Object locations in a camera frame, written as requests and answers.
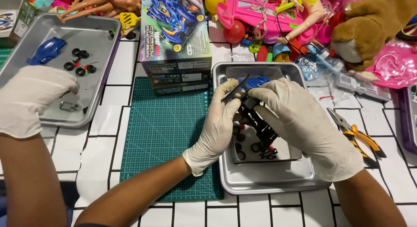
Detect purple tray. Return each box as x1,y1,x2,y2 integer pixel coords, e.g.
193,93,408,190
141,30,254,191
399,85,417,155

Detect small metal clip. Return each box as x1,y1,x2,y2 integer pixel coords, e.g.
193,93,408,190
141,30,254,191
59,101,79,112

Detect pink toy basket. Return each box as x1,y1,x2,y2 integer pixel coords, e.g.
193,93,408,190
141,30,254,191
216,0,305,33

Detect person's left hand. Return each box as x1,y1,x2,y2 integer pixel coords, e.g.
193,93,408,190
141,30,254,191
182,79,242,177

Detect heap of clear plastic bags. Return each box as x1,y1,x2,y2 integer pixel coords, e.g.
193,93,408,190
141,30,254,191
295,54,354,105

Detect silver metal tray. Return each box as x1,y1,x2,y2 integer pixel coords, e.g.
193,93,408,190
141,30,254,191
0,14,122,128
212,62,331,196

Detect yellow toy spatula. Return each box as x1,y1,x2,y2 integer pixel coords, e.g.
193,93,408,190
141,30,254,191
119,12,141,34

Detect toy car box blue picture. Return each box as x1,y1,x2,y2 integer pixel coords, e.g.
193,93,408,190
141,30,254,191
139,0,212,74

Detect orange black pliers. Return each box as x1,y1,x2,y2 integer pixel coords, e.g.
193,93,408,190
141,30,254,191
326,107,387,168

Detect plastic doll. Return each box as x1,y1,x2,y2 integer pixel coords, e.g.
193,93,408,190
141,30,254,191
275,0,327,45

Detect heap of plastic dolls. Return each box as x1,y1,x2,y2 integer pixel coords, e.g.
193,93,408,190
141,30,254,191
57,0,142,23

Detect brown plush toy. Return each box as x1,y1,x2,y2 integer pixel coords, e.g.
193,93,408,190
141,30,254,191
330,0,417,72

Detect heap of colourful small toys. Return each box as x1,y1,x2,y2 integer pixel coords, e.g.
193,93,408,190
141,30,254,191
240,25,329,63

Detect black toy car chassis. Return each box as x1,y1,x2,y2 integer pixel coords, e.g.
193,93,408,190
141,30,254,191
221,74,279,153

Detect green cardboard box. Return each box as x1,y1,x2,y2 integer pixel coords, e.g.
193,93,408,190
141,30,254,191
0,0,37,47

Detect blue toy car body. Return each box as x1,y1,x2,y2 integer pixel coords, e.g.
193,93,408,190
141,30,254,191
235,75,273,91
27,37,67,66

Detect clear plastic blister pack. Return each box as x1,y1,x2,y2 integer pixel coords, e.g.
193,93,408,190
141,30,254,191
336,72,392,102

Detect red plastic ball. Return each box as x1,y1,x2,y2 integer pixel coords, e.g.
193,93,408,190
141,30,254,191
223,20,246,44

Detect white cardboard insert tray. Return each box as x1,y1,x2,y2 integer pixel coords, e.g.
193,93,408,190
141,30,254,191
225,66,303,164

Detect dark toy car box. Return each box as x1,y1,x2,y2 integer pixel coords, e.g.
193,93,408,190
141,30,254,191
151,82,211,97
148,70,212,86

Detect pink plastic bag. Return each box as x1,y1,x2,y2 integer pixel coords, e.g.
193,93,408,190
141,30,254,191
365,40,417,89

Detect green cutting mat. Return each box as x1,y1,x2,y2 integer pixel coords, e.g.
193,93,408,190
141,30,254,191
120,77,225,202

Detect small black plastic part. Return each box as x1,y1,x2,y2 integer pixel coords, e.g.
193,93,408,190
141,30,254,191
260,148,279,160

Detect person's right hand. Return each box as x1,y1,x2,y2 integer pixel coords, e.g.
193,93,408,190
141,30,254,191
248,78,364,183

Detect yellow plastic ball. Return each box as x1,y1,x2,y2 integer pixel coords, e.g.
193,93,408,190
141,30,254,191
204,0,226,15

